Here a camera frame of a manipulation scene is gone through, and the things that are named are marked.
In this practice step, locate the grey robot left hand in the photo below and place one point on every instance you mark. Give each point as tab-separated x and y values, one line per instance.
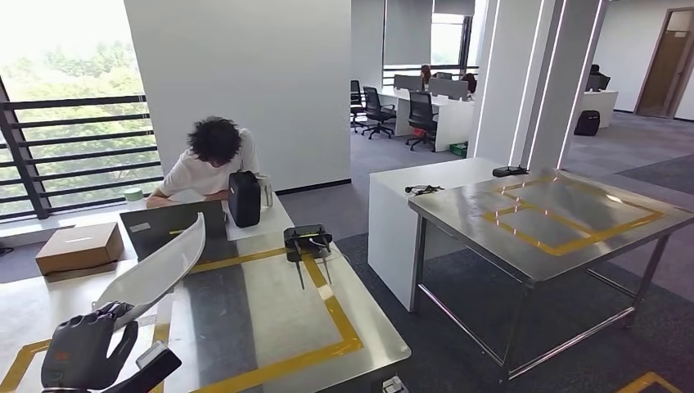
76	358

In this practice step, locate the long white curved panel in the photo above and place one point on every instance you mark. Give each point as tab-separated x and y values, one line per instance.
157	266

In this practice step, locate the stainless steel workbench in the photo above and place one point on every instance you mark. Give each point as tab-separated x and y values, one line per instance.
282	325

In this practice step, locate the brown cardboard box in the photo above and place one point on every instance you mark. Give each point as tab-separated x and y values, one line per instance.
78	247

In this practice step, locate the black bag on floor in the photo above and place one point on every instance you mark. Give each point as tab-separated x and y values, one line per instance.
5	251

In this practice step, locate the grey laptop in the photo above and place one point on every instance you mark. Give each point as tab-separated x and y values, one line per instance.
162	219

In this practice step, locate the green lid cup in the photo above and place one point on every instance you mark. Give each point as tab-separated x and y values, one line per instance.
134	196

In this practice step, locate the person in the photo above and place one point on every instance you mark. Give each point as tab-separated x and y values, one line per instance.
425	73
206	173
469	82
595	69

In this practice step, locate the black upright case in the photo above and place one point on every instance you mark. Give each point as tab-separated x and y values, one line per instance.
245	201

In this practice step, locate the clear glass cup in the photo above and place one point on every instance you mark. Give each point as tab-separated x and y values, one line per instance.
267	192

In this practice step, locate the black window railing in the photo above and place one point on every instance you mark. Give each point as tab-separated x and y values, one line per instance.
81	101

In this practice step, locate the black router with antennas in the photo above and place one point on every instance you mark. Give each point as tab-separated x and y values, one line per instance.
306	238

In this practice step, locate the large yellow tape rectangle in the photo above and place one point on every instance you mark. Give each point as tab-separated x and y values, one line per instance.
340	314

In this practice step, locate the white floor power strip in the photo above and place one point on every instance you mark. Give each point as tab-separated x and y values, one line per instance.
394	386

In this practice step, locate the white cabinet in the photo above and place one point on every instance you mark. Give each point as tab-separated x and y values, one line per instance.
390	244

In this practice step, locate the black office chair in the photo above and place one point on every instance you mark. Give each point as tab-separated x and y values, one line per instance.
375	106
420	111
355	92

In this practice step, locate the stainless steel table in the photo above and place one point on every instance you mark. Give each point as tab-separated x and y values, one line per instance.
461	228

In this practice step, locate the grey desk partition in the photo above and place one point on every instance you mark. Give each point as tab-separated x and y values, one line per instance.
407	82
447	89

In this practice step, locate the green plastic crate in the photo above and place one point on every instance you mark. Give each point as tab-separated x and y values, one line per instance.
458	150

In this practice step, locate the white office desk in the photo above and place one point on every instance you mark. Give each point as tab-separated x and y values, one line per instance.
455	122
602	106

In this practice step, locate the black remote controller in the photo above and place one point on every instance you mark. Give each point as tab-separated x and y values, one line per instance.
509	171

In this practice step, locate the black backpack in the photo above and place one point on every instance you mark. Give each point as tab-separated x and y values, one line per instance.
587	123

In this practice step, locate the black computer monitor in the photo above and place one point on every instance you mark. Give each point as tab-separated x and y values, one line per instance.
599	82

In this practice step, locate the brown door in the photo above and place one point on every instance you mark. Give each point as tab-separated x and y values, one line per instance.
667	70

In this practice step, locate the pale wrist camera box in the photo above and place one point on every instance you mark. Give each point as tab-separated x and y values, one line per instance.
154	363

